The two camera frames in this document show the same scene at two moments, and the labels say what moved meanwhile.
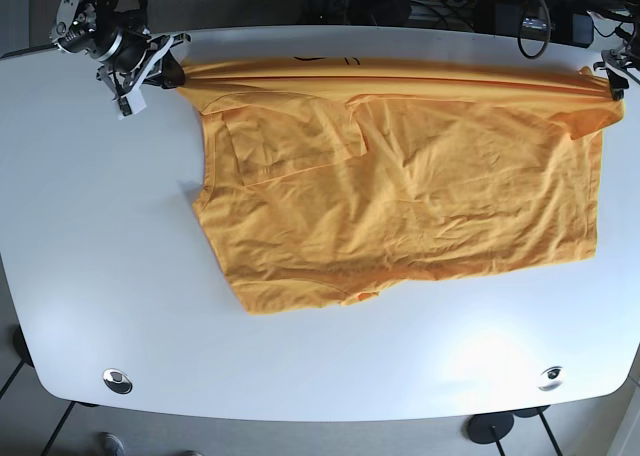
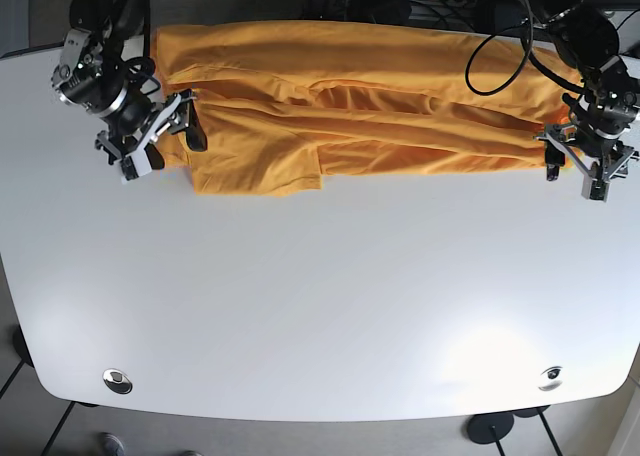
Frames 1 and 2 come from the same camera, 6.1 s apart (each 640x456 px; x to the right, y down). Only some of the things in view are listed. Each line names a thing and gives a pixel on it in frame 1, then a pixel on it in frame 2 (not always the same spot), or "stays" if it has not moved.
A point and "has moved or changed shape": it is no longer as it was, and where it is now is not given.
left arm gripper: [123, 82] to [169, 118]
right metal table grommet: [551, 379] stays
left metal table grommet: [117, 381] stays
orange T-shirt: [334, 180] has moved or changed shape
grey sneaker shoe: [107, 444] stays
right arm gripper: [620, 61] to [602, 157]
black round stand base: [489, 427] stays
